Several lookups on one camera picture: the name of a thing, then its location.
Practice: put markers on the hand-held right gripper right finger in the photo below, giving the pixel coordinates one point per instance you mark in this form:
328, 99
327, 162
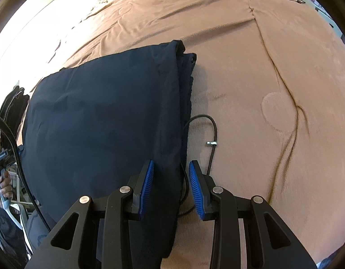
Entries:
196, 190

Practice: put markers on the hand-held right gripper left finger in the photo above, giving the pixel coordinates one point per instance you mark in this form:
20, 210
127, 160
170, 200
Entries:
146, 185

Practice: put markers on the black pants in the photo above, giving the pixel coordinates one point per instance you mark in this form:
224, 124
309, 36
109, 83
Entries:
105, 117

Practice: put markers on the person's left hand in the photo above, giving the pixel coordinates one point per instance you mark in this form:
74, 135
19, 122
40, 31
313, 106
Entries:
5, 186

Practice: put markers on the black bag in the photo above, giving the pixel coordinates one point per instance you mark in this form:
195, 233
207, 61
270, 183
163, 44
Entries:
13, 103

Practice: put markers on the brown fleece blanket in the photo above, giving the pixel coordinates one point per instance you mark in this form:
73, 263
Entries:
259, 61

